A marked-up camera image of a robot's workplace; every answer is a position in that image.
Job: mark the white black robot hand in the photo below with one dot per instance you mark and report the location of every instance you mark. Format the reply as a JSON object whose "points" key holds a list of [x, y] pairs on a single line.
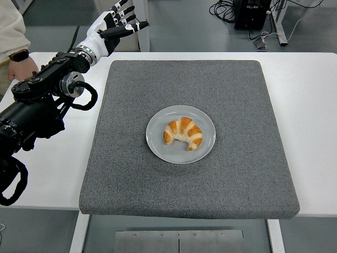
{"points": [[97, 39]]}

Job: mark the golden croissant bread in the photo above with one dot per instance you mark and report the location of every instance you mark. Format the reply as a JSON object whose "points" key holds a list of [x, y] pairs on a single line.
{"points": [[184, 129]]}

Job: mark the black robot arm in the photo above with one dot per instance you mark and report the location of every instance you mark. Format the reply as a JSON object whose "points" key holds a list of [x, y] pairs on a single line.
{"points": [[29, 118]]}

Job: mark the grey round plate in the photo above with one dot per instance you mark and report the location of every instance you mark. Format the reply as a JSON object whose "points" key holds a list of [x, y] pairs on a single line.
{"points": [[171, 155]]}

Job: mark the grey metal plate with screws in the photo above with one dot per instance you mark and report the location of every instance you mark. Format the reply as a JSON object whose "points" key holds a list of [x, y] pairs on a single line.
{"points": [[158, 242]]}

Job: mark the white pillar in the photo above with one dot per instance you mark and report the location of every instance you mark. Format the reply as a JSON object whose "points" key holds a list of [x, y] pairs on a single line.
{"points": [[143, 39]]}

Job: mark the black wristwatch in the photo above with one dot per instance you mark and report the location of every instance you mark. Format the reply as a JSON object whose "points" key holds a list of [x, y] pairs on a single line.
{"points": [[19, 56]]}

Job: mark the white furniture panel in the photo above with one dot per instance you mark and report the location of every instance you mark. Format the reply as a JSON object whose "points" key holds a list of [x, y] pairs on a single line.
{"points": [[25, 4]]}

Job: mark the person's hand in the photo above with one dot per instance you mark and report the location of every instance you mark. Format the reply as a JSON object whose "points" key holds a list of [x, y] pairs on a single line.
{"points": [[18, 69]]}

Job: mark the black computer case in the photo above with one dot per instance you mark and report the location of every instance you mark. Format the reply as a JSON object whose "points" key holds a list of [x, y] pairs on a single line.
{"points": [[251, 15]]}

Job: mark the grey floor pedal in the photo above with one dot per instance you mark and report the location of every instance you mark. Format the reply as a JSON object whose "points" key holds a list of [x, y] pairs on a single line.
{"points": [[260, 44]]}

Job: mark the white desk leg with foot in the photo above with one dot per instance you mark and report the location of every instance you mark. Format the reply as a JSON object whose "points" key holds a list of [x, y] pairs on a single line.
{"points": [[280, 31]]}

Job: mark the grey felt mat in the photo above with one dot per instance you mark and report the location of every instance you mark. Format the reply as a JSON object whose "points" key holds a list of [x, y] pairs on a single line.
{"points": [[210, 184]]}

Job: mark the white table leg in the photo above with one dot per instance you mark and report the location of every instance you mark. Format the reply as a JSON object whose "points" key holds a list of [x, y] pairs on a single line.
{"points": [[79, 234], [276, 237]]}

